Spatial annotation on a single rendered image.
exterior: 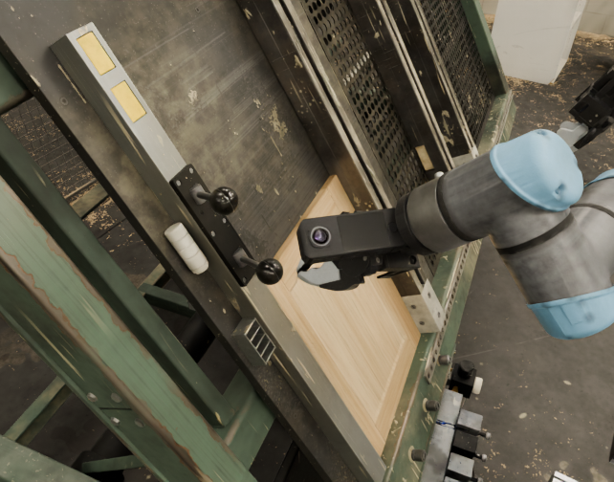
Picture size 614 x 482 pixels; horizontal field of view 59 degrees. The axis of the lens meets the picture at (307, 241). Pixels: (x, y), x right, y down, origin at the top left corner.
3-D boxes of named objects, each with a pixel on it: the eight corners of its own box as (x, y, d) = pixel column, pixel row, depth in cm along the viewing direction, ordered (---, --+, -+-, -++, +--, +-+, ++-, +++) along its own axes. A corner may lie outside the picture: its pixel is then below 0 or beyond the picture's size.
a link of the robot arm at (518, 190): (578, 225, 45) (527, 136, 44) (468, 262, 53) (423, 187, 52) (599, 189, 50) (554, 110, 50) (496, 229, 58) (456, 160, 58)
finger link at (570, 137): (544, 141, 124) (575, 112, 117) (564, 157, 124) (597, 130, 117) (540, 146, 122) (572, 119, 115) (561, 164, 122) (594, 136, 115)
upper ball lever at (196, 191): (191, 211, 80) (226, 223, 69) (177, 190, 79) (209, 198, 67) (211, 196, 81) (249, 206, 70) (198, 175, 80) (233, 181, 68)
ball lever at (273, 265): (233, 273, 85) (272, 294, 74) (221, 254, 84) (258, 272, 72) (252, 258, 86) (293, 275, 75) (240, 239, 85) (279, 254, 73)
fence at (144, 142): (361, 487, 109) (380, 490, 107) (48, 46, 69) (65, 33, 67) (369, 465, 113) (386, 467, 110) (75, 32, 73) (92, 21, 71)
